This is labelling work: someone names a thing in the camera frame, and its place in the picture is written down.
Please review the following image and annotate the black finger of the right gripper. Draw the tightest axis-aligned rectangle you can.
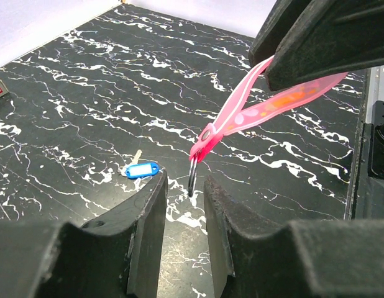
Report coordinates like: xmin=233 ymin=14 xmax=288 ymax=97
xmin=266 ymin=1 xmax=384 ymax=91
xmin=248 ymin=0 xmax=311 ymax=67

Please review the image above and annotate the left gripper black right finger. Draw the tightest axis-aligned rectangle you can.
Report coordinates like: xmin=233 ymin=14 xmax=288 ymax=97
xmin=204 ymin=177 xmax=384 ymax=297

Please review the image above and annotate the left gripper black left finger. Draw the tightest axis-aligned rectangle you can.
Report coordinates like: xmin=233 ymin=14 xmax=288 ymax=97
xmin=0 ymin=172 xmax=168 ymax=297

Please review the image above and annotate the key with blue tag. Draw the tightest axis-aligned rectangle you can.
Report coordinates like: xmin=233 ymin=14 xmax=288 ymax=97
xmin=120 ymin=149 xmax=160 ymax=179

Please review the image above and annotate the pink strap keyring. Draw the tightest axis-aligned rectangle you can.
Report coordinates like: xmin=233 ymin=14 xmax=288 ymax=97
xmin=188 ymin=56 xmax=347 ymax=197

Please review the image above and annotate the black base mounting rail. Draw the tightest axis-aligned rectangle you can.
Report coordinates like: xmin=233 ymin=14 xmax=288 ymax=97
xmin=352 ymin=66 xmax=384 ymax=219

